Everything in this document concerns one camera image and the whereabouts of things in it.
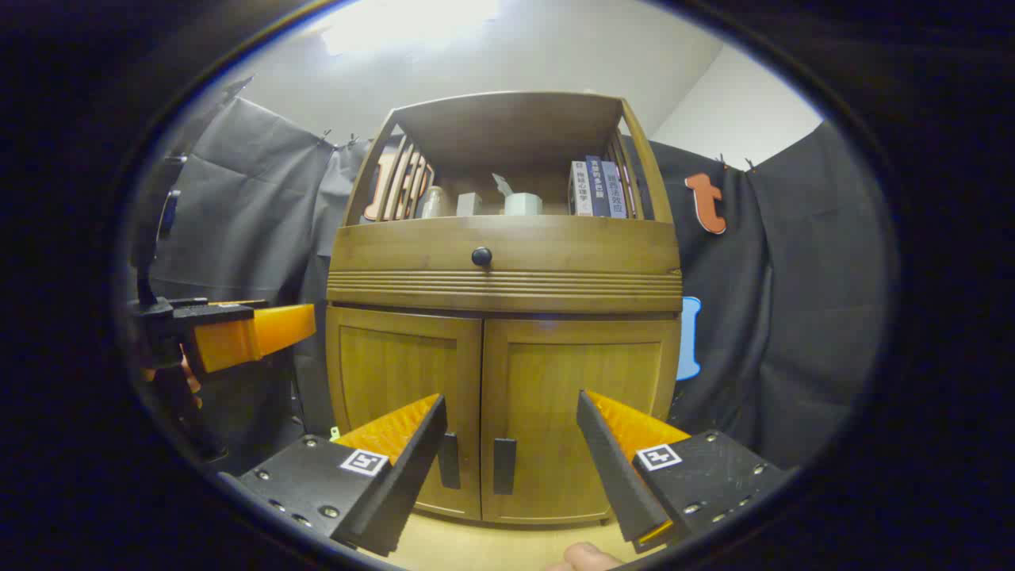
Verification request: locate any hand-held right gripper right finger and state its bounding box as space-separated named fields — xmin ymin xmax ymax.
xmin=576 ymin=389 xmax=795 ymax=555

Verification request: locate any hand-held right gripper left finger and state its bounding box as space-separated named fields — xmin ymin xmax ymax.
xmin=238 ymin=393 xmax=450 ymax=558

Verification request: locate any wooden cabinet door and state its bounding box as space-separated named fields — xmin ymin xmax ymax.
xmin=327 ymin=305 xmax=485 ymax=522
xmin=481 ymin=317 xmax=681 ymax=526

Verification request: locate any wooden double-door shoe cabinet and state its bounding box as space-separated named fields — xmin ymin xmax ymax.
xmin=325 ymin=91 xmax=684 ymax=526

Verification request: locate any black backdrop cloth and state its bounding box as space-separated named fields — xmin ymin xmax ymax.
xmin=131 ymin=75 xmax=901 ymax=477

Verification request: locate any pale tissue box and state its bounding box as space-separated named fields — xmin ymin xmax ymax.
xmin=492 ymin=173 xmax=545 ymax=217

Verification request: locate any white book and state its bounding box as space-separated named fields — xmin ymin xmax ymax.
xmin=569 ymin=161 xmax=594 ymax=217

